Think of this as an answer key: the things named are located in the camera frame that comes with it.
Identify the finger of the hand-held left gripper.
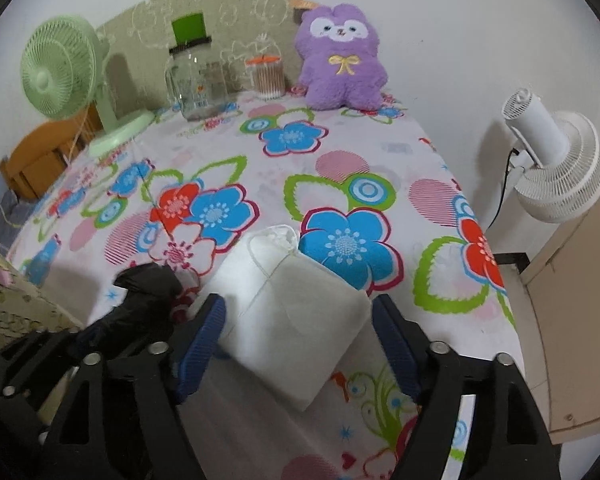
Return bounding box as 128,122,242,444
0,327,88,441

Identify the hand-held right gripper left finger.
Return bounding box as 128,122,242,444
40,294,227,480

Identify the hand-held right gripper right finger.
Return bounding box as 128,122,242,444
372,294,562,480

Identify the yellow cartoon fabric storage box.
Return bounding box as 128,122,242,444
0,240,78,336

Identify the black plastic bag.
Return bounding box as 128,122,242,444
77,262,186,361

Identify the white cloth pouch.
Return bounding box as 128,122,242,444
217,224,373,413

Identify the black metal bar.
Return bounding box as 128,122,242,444
492,252,531,273

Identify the grey plaid pillow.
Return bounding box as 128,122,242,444
0,192,38,241

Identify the floral tablecloth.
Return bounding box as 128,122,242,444
5,87,518,480

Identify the beige wooden wardrobe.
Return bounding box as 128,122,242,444
522,100,600,446

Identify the wooden bed headboard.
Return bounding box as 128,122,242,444
0,120,103,201

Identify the white clip fan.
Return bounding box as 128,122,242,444
501,87,600,224

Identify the glass jar mug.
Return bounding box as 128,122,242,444
165,37,221,122

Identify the cotton swab jar orange lid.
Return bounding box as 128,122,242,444
245,52,287,100

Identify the purple bunny plush toy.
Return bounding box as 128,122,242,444
294,2,390,112

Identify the green desk fan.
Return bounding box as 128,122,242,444
20,16,156,158

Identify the green plastic cup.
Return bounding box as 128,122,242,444
171,11,210,46

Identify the green cartoon printed board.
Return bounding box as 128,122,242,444
95,0,305,111

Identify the small orange brown ornament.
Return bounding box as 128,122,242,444
287,0,317,26

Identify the black fan cable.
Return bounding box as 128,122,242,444
487,147,518,233

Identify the white desk fan cable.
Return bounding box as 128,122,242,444
67,110,88,166

